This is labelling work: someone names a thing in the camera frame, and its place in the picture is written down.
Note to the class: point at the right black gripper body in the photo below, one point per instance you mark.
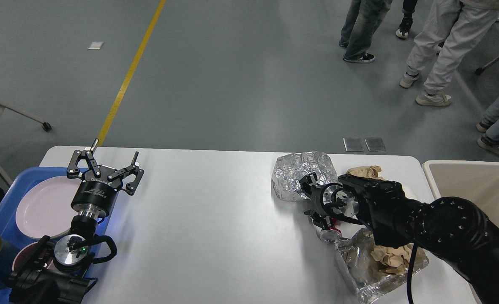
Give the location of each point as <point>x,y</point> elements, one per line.
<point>324,199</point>

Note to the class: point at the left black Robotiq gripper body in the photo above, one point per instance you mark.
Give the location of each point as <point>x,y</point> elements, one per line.
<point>99,193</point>

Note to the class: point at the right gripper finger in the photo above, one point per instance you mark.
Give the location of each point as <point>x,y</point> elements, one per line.
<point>323,222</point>
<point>309,186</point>

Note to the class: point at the foil sheet top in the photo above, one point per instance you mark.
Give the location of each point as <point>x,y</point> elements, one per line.
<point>290,168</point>

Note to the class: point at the foil sheet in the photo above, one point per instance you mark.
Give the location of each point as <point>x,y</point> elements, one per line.
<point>290,168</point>
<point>359,269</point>

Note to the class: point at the pink plate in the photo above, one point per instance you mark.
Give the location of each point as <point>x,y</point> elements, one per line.
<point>46,209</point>

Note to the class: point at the pink HOME mug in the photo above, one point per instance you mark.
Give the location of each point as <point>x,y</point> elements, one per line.
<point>26,253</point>

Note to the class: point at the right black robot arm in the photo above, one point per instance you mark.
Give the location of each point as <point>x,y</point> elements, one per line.
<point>451,228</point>

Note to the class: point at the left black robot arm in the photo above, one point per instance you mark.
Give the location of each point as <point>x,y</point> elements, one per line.
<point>56,271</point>

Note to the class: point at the red crumpled foil wrapper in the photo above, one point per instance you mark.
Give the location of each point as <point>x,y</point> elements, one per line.
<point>328,232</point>

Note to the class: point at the crumpled brown paper ball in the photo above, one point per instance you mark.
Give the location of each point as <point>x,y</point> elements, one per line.
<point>371,172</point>

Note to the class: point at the left metal floor plate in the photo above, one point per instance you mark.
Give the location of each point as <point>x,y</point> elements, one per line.
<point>353,144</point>

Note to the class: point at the metal floor plate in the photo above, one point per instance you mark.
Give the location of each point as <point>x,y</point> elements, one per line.
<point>375,144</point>
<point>353,144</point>

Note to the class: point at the crumpled foil sheet bottom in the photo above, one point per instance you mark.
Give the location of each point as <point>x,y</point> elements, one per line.
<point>359,269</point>

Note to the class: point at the right metal floor plate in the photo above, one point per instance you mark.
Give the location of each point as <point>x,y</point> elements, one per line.
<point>375,144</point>

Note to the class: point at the brown paper in foil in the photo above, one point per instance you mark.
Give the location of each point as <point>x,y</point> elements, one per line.
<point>392,260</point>

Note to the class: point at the blue plastic tray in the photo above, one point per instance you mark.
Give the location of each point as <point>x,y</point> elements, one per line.
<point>24,182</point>

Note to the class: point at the beige plastic bin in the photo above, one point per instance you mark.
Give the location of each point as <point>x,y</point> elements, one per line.
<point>477,181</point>

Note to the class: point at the person black hoodie faded jeans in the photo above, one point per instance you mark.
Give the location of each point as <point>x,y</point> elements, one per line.
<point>362,20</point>

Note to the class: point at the tripod stand leg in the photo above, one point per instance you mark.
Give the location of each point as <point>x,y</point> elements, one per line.
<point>480,70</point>

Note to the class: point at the person black red-striped pants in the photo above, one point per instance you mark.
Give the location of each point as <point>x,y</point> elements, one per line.
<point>408,9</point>

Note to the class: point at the person grey sweatpants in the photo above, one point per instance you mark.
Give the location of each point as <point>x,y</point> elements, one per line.
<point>451,30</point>

